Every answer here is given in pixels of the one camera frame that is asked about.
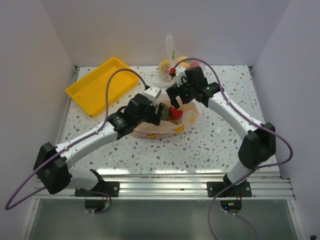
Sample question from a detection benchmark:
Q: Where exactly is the orange banana print plastic bag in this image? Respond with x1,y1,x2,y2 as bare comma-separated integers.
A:
131,94,200,140

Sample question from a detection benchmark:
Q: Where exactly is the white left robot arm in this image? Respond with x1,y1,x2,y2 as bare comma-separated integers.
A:
33,91,164,197

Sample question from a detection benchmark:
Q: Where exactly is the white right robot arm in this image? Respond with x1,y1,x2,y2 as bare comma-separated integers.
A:
166,66,276,198

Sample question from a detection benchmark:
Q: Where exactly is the clear plastic bag of fruit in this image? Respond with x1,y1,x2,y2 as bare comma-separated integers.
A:
154,35,205,88

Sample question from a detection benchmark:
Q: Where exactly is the red apple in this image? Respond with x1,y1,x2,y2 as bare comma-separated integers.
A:
168,106,183,120

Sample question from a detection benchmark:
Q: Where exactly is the green netted melon half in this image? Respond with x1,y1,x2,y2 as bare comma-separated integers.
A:
160,105,171,121

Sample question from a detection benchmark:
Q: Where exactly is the yellow plastic tray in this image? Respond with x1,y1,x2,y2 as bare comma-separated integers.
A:
65,57,139,117

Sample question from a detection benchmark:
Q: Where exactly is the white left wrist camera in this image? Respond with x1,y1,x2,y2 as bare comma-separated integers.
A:
142,85,162,105

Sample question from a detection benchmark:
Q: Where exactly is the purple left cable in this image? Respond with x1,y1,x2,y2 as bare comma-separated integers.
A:
4,69,151,211

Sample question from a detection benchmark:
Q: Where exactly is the purple cable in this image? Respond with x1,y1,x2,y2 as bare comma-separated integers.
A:
4,69,151,211
173,57,294,240

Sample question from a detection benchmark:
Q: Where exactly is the aluminium mounting rail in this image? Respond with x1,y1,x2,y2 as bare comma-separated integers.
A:
32,173,296,200

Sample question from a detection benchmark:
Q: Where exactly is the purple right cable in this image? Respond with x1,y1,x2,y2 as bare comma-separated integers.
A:
173,57,294,240

